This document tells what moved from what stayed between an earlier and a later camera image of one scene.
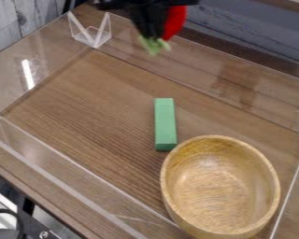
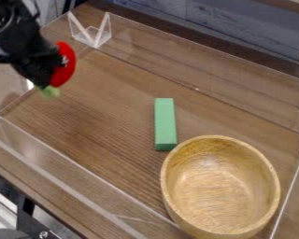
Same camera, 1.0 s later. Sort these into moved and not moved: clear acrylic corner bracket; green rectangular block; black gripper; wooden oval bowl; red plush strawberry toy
Moved: red plush strawberry toy; black gripper
Not moved: clear acrylic corner bracket; green rectangular block; wooden oval bowl
